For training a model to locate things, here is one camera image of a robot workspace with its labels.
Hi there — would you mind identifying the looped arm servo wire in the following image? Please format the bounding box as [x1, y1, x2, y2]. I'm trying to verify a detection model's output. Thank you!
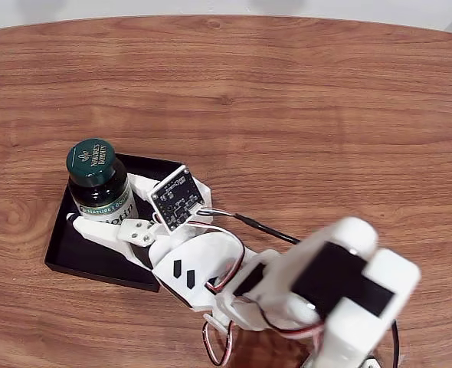
[201, 313, 235, 368]

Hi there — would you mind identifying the gripper servo wire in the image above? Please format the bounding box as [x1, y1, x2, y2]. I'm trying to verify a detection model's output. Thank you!
[205, 225, 247, 293]

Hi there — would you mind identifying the dark biotin pill bottle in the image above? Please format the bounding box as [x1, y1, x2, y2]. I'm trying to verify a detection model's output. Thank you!
[65, 137, 136, 228]

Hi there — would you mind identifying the camera board on white mount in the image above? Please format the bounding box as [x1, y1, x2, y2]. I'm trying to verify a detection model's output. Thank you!
[148, 163, 214, 233]

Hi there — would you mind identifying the shallow black cardboard box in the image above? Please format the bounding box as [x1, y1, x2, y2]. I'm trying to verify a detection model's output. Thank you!
[44, 153, 184, 293]

